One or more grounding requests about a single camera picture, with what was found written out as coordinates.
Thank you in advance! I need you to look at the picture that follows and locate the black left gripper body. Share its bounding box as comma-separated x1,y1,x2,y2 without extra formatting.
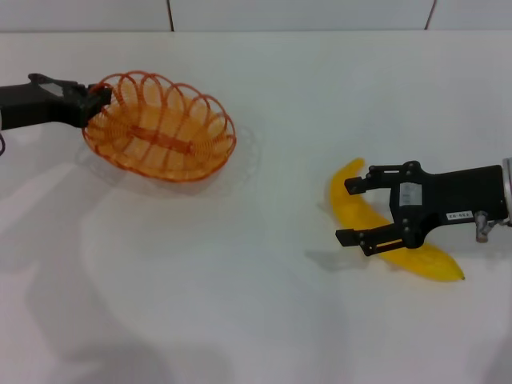
0,73,88,131

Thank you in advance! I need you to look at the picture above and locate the silver cable connector plug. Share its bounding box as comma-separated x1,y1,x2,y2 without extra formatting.
474,198,512,244

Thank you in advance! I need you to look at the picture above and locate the orange wire basket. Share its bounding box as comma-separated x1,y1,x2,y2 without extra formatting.
82,70,238,184

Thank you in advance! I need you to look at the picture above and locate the yellow banana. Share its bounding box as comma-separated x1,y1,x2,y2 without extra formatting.
328,158,466,282

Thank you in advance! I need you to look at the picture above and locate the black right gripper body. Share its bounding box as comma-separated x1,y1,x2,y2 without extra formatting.
390,159,509,250

